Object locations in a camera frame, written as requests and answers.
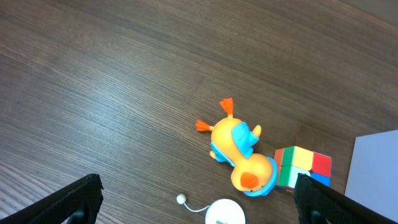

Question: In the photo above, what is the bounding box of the white wooden pellet drum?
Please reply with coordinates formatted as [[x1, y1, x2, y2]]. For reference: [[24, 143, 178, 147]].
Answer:
[[176, 194, 246, 224]]

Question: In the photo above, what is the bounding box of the white square cardboard box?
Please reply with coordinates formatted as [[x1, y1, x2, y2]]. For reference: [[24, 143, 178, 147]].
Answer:
[[345, 130, 398, 222]]

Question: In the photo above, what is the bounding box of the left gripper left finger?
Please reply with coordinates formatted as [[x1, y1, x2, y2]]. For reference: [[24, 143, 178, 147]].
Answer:
[[1, 174, 103, 224]]

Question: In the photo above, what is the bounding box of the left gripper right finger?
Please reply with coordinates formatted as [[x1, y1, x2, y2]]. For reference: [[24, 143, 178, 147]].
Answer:
[[294, 174, 397, 224]]

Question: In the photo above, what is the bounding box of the colourful two-by-two puzzle cube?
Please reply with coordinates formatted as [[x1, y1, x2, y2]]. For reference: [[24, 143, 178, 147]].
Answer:
[[274, 146, 332, 191]]

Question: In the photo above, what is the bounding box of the yellow blue toy duck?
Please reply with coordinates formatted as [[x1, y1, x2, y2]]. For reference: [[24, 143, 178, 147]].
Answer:
[[195, 98, 278, 197]]

